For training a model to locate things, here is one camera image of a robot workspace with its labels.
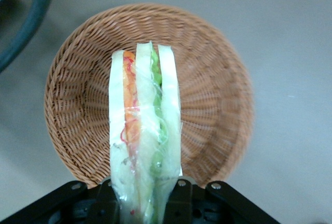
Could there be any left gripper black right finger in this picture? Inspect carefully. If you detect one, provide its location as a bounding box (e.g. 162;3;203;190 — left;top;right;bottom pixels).
161;178;282;224

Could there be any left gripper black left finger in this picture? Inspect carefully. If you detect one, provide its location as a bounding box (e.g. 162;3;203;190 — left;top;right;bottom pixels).
0;178;121;224

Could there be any triangle sandwich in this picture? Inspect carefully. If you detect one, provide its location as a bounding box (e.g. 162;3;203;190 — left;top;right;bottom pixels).
108;40;184;224

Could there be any round brown wicker basket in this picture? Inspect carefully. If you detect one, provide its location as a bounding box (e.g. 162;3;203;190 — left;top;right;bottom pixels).
44;3;255;190

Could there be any dark teal curved rim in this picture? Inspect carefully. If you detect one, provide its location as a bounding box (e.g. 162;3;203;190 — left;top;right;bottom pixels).
0;0;58;74

